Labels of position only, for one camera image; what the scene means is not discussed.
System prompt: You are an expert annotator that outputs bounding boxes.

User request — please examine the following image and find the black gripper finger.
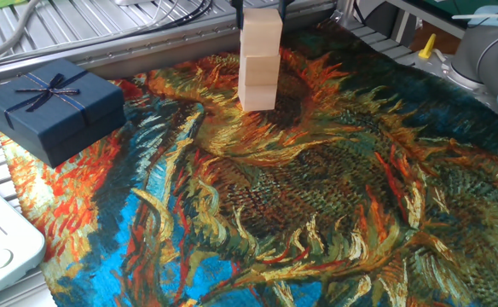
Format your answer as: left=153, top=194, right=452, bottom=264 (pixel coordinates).
left=277, top=0, right=295, bottom=18
left=230, top=0, right=246, bottom=31

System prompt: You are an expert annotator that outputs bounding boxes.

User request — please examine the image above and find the light wooden cube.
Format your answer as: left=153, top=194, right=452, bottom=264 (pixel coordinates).
left=238, top=53, right=281, bottom=86
left=237, top=80, right=279, bottom=113
left=240, top=8, right=284, bottom=58

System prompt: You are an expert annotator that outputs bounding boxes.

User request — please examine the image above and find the navy gift box with ribbon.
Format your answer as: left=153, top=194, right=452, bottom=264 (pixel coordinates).
left=0, top=58, right=127, bottom=169

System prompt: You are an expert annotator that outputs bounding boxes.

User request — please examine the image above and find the sunflower painting cloth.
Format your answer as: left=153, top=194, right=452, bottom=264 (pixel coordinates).
left=0, top=19, right=498, bottom=307

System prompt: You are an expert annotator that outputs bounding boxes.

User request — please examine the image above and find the white plastic device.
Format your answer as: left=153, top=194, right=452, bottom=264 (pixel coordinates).
left=0, top=173, right=48, bottom=306

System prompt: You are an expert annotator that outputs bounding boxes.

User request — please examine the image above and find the black cable bundle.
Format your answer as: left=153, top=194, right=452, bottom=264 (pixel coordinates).
left=116, top=0, right=216, bottom=39

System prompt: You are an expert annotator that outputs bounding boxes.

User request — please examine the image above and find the yellow plastic handle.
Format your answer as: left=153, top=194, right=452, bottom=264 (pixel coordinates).
left=418, top=32, right=437, bottom=60

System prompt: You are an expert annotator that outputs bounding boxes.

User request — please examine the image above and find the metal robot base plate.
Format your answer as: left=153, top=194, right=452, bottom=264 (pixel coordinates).
left=414, top=49, right=498, bottom=125

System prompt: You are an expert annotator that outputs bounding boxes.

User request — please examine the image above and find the grey corrugated hose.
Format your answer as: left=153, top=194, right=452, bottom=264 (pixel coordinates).
left=0, top=0, right=43, bottom=68

